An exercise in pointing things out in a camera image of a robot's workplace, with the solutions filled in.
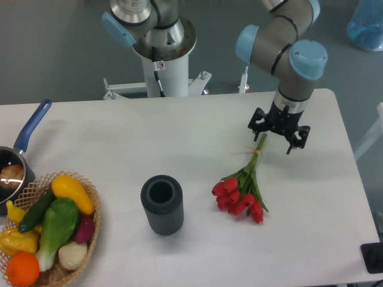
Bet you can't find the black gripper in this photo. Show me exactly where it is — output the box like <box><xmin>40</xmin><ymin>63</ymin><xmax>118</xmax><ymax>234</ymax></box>
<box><xmin>248</xmin><ymin>102</ymin><xmax>311</xmax><ymax>154</ymax></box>

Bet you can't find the red tulip bouquet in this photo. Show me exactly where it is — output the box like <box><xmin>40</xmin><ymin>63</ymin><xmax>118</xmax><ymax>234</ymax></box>
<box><xmin>211</xmin><ymin>135</ymin><xmax>268</xmax><ymax>224</ymax></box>

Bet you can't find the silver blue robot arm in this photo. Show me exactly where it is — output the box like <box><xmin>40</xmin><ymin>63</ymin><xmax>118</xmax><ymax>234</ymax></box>
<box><xmin>101</xmin><ymin>1</ymin><xmax>328</xmax><ymax>149</ymax></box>

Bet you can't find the dark grey ribbed vase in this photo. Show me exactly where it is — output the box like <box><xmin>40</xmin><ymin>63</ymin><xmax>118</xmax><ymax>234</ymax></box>
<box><xmin>140</xmin><ymin>175</ymin><xmax>184</xmax><ymax>236</ymax></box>

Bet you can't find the blue translucent plastic container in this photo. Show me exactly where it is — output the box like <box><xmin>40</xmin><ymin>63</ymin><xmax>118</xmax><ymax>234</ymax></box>
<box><xmin>346</xmin><ymin>0</ymin><xmax>382</xmax><ymax>51</ymax></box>

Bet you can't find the black device at table edge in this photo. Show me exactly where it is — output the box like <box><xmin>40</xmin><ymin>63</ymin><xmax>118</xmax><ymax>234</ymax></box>
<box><xmin>360</xmin><ymin>242</ymin><xmax>383</xmax><ymax>274</ymax></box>

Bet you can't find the purple red radish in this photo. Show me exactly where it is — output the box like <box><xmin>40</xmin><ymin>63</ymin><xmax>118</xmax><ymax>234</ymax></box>
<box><xmin>73</xmin><ymin>216</ymin><xmax>95</xmax><ymax>243</ymax></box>

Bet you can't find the yellow squash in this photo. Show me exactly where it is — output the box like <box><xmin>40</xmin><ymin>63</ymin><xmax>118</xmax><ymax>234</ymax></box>
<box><xmin>51</xmin><ymin>175</ymin><xmax>95</xmax><ymax>215</ymax></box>

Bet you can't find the green bok choy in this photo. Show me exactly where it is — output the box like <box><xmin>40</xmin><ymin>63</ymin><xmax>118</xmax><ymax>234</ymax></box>
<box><xmin>35</xmin><ymin>198</ymin><xmax>80</xmax><ymax>272</ymax></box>

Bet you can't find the white garlic bulb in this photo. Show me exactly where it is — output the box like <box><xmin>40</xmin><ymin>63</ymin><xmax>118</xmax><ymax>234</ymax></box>
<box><xmin>58</xmin><ymin>242</ymin><xmax>87</xmax><ymax>270</ymax></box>

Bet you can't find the green cucumber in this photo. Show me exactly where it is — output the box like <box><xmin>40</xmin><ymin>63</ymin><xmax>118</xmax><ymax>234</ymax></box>
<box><xmin>18</xmin><ymin>189</ymin><xmax>56</xmax><ymax>233</ymax></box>

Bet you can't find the woven wicker basket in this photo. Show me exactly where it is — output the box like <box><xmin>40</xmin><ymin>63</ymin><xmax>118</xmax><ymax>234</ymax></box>
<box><xmin>0</xmin><ymin>170</ymin><xmax>102</xmax><ymax>287</ymax></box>

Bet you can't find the brown bread roll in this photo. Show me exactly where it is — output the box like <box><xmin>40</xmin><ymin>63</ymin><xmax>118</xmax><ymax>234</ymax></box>
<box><xmin>1</xmin><ymin>164</ymin><xmax>24</xmax><ymax>191</ymax></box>

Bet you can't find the yellow banana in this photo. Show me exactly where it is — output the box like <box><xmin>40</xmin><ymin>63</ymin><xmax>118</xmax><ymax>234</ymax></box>
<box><xmin>5</xmin><ymin>200</ymin><xmax>42</xmax><ymax>235</ymax></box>

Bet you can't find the yellow pumpkin gourd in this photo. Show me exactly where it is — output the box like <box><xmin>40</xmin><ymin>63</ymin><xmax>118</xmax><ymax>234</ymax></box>
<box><xmin>1</xmin><ymin>228</ymin><xmax>39</xmax><ymax>257</ymax></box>

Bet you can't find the orange fruit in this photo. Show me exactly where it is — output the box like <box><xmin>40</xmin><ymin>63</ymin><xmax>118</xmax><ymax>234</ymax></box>
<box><xmin>5</xmin><ymin>252</ymin><xmax>40</xmax><ymax>286</ymax></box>

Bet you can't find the white frame at right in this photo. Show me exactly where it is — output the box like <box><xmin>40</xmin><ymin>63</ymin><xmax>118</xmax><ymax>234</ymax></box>
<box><xmin>354</xmin><ymin>102</ymin><xmax>382</xmax><ymax>161</ymax></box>

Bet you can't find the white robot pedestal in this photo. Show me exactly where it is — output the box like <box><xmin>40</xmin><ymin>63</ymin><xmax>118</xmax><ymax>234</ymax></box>
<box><xmin>102</xmin><ymin>16</ymin><xmax>250</xmax><ymax>100</ymax></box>

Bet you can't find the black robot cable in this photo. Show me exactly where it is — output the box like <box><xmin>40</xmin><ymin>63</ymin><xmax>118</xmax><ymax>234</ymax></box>
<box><xmin>151</xmin><ymin>46</ymin><xmax>166</xmax><ymax>97</ymax></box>

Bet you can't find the blue handled saucepan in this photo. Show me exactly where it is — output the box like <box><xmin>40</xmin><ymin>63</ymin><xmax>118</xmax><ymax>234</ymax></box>
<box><xmin>1</xmin><ymin>99</ymin><xmax>52</xmax><ymax>216</ymax></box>

